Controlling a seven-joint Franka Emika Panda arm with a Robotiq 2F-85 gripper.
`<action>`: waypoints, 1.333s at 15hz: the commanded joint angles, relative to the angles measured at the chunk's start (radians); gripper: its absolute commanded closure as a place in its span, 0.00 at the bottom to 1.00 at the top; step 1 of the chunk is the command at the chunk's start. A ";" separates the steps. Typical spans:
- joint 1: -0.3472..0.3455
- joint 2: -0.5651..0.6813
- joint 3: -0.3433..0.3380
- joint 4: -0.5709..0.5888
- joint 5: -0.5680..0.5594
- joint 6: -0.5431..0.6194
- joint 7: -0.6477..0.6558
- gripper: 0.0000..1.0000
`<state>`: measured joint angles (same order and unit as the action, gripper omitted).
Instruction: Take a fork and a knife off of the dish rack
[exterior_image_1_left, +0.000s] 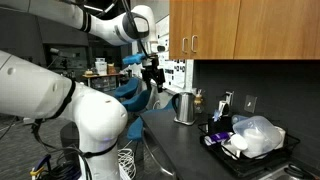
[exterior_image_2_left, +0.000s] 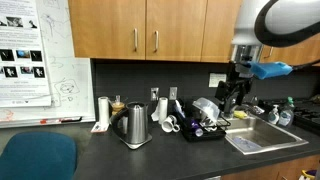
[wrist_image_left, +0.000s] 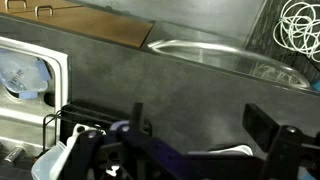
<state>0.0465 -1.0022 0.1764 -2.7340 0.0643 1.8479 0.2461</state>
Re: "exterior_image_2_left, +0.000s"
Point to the wooden base cabinet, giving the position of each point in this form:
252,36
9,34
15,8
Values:
266,170

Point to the purple and white bottle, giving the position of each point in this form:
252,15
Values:
195,126

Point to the white research poster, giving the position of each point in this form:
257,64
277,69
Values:
23,36

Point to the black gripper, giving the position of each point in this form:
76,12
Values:
236,83

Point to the glass jar with brown contents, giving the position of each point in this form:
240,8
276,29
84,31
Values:
117,106

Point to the clear plastic lid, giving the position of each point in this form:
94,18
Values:
245,144

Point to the white and red packet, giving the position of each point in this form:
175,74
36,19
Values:
97,128

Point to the stainless steel electric kettle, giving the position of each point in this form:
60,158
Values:
136,123

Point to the black whiteboard marker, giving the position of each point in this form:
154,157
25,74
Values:
71,119

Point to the white bowl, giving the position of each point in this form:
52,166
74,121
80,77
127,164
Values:
208,125

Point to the green capped dish soap bottle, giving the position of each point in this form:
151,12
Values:
286,116

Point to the white paper note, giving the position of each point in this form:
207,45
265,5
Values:
216,80

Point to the white ceramic mug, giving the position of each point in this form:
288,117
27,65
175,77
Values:
168,124

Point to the white whiteboard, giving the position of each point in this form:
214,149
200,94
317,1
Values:
71,76

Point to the white soap pump bottle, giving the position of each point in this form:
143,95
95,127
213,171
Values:
273,116

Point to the red whiteboard marker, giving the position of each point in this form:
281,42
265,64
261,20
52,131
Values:
50,121

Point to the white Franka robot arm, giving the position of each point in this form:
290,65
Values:
246,20

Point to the clear plastic food container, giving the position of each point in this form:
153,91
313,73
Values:
208,108

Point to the stainless steel sink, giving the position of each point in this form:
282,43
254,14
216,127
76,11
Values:
263,133

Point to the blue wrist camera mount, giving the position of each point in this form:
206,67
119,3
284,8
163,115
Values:
270,70

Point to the yellow sponge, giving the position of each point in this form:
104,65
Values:
240,114

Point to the yellow and purple clamp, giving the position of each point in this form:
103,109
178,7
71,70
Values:
308,175

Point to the blue office chair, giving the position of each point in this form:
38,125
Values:
36,156

